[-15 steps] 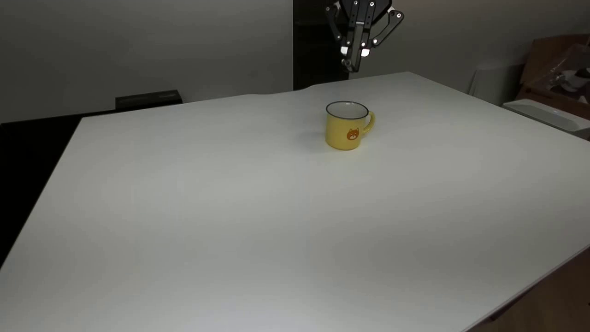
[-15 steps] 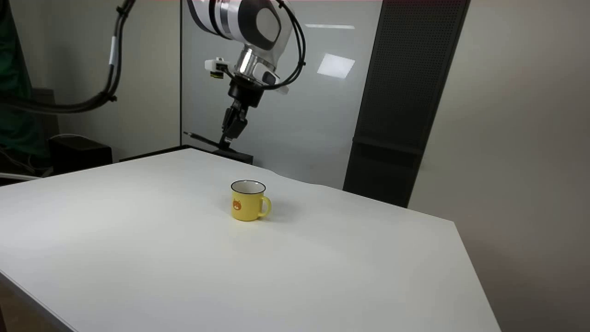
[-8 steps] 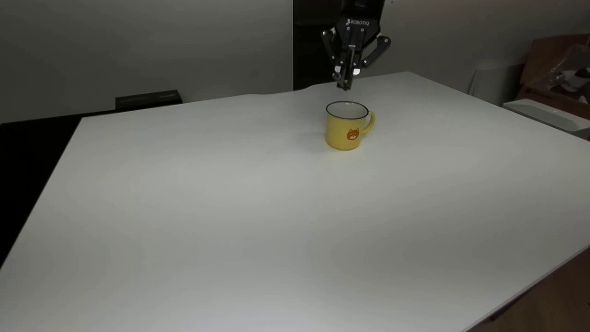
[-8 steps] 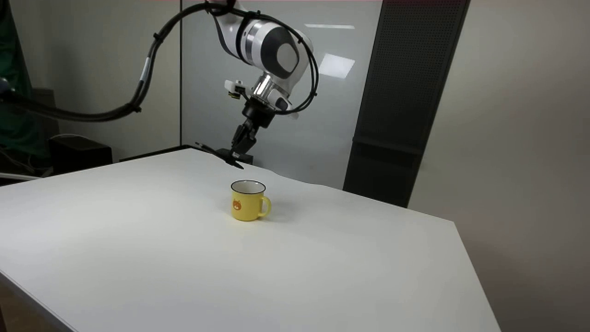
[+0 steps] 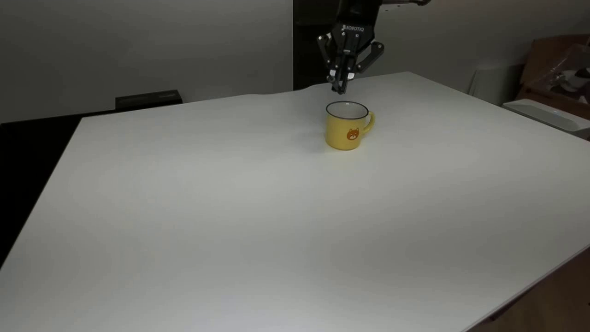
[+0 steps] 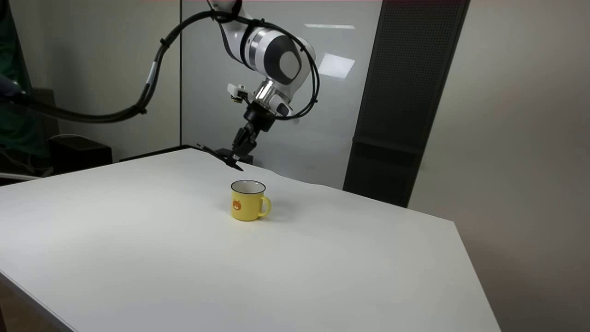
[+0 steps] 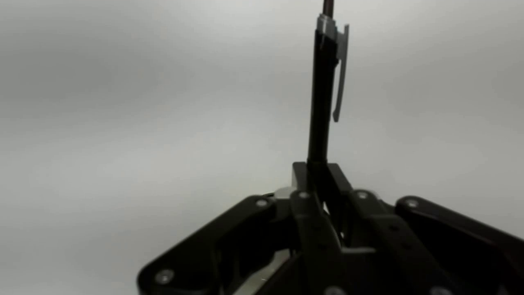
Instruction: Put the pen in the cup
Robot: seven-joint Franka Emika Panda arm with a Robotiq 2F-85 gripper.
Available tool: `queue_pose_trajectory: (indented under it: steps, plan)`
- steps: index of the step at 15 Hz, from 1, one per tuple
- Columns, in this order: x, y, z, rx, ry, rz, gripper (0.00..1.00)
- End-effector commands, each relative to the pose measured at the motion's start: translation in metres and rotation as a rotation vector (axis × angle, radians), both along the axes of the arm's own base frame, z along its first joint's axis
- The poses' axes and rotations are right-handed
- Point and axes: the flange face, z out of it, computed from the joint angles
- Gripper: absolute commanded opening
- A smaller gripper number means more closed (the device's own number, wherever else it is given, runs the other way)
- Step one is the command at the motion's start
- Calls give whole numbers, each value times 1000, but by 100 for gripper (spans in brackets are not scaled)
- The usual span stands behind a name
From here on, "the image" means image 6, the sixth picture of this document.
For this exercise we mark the dark vertical pillar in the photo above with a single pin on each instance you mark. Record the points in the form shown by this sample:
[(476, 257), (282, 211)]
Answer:
[(398, 93)]

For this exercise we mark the glossy white board panel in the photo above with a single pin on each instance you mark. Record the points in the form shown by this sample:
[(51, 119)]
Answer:
[(332, 123)]

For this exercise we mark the yellow enamel mug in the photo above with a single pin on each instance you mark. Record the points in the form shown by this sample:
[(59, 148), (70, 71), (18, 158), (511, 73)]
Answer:
[(247, 206)]

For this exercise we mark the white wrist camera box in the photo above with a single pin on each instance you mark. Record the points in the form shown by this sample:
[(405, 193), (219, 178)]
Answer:
[(236, 93)]

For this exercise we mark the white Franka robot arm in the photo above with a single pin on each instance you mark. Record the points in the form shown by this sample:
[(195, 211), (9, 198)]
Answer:
[(273, 56)]

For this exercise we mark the black square stool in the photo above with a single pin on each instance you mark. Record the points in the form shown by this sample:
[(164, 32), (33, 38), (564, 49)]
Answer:
[(79, 154)]

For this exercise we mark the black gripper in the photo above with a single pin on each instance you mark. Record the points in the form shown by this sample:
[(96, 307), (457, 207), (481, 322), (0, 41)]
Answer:
[(258, 117)]

